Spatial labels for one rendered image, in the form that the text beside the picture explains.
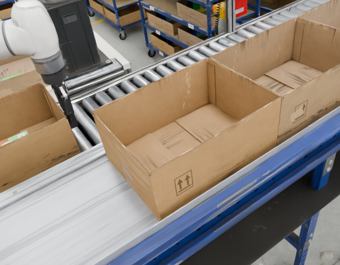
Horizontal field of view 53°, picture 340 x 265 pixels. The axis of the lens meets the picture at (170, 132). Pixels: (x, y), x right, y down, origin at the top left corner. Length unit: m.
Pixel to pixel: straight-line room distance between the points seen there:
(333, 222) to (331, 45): 1.01
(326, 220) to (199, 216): 1.24
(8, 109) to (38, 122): 0.13
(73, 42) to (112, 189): 0.94
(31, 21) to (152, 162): 0.51
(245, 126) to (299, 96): 0.19
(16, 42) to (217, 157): 0.64
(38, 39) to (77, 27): 0.64
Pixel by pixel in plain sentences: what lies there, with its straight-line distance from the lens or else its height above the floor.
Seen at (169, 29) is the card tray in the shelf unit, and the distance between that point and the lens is 2.96.
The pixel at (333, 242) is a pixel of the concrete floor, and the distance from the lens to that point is 1.91.
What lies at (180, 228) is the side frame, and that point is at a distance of 0.79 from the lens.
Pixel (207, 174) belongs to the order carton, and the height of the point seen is 0.94.
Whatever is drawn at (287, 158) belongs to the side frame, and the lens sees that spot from 0.93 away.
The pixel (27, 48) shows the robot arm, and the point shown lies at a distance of 1.08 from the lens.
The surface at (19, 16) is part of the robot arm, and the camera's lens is 1.06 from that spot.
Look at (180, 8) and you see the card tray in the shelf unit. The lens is 2.71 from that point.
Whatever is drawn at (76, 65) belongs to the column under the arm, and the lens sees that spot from 1.76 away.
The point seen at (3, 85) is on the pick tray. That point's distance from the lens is 1.70.
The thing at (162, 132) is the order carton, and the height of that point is 0.88.
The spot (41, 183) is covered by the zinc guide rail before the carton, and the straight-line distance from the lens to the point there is 1.01.
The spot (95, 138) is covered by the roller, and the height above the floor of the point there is 0.74.
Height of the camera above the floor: 1.56
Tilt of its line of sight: 40 degrees down
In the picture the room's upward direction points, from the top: 9 degrees counter-clockwise
